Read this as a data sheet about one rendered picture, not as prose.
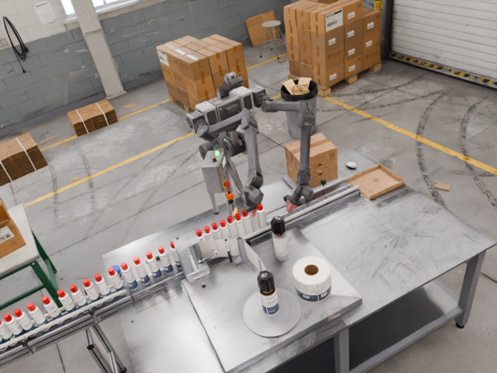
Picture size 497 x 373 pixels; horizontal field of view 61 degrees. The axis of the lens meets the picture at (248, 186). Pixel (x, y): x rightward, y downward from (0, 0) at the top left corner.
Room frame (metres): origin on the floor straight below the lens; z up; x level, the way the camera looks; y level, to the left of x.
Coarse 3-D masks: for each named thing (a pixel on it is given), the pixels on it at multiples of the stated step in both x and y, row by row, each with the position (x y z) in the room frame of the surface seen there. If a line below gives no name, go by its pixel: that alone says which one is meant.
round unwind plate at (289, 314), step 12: (276, 288) 1.55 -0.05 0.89; (252, 300) 1.49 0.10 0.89; (288, 300) 1.45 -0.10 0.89; (252, 312) 1.42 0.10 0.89; (288, 312) 1.37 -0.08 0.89; (252, 324) 1.34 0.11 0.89; (264, 324) 1.33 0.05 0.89; (276, 324) 1.32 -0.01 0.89; (288, 324) 1.30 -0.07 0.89; (264, 336) 1.26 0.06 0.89
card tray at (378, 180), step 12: (372, 168) 2.51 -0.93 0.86; (384, 168) 2.48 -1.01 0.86; (348, 180) 2.44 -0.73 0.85; (360, 180) 2.43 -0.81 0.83; (372, 180) 2.40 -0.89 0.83; (384, 180) 2.37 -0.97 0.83; (396, 180) 2.35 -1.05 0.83; (360, 192) 2.29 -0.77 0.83; (372, 192) 2.26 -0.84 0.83; (384, 192) 2.23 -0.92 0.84
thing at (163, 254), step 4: (160, 248) 1.84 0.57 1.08; (160, 252) 1.82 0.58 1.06; (164, 252) 1.83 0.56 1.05; (160, 256) 1.82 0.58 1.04; (164, 256) 1.82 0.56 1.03; (168, 256) 1.84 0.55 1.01; (160, 260) 1.83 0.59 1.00; (164, 260) 1.82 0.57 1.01; (168, 260) 1.83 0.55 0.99; (164, 264) 1.82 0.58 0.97; (168, 264) 1.82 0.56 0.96; (164, 268) 1.82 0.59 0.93; (168, 268) 1.82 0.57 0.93; (172, 268) 1.84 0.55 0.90; (168, 272) 1.82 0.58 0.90
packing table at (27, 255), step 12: (12, 216) 2.89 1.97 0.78; (24, 216) 2.86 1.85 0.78; (24, 228) 2.70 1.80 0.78; (24, 240) 2.55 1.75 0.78; (36, 240) 2.96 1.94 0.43; (12, 252) 2.43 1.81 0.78; (24, 252) 2.40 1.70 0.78; (36, 252) 2.37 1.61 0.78; (0, 264) 2.32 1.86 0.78; (12, 264) 2.30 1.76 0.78; (24, 264) 2.30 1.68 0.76; (36, 264) 2.36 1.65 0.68; (48, 264) 2.87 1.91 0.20; (0, 276) 2.22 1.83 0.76; (36, 288) 2.61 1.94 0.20; (48, 288) 2.35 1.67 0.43; (12, 300) 2.52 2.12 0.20
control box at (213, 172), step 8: (208, 152) 2.14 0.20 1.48; (208, 160) 2.06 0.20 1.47; (208, 168) 1.99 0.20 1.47; (216, 168) 1.98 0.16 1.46; (224, 168) 2.08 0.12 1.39; (208, 176) 2.00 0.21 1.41; (216, 176) 1.98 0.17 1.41; (208, 184) 2.00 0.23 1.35; (216, 184) 1.99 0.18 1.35; (208, 192) 2.00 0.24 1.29; (216, 192) 1.99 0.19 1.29
